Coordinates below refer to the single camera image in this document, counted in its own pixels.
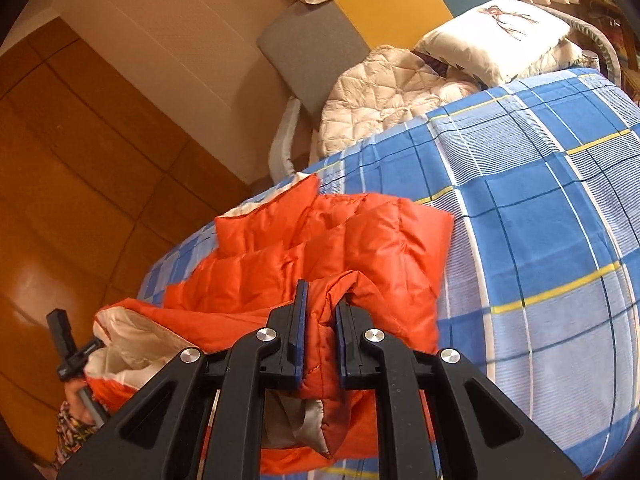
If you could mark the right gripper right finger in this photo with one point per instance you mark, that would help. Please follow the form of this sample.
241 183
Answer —
437 415

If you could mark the wooden side table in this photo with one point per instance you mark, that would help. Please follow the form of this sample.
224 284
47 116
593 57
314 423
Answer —
611 20

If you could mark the orange puffer jacket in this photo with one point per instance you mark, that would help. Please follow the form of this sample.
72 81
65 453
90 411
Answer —
385 254

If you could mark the white deer print pillow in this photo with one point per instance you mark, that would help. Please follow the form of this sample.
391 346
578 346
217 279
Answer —
502 40

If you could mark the grey yellow blue headboard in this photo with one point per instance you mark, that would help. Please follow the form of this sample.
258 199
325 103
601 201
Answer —
310 46

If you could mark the person's left hand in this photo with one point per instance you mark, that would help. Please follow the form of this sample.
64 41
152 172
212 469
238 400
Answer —
77 406

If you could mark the blue plaid bed sheet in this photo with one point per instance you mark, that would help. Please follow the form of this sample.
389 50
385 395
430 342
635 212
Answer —
541 289

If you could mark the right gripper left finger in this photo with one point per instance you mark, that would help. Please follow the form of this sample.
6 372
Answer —
201 415

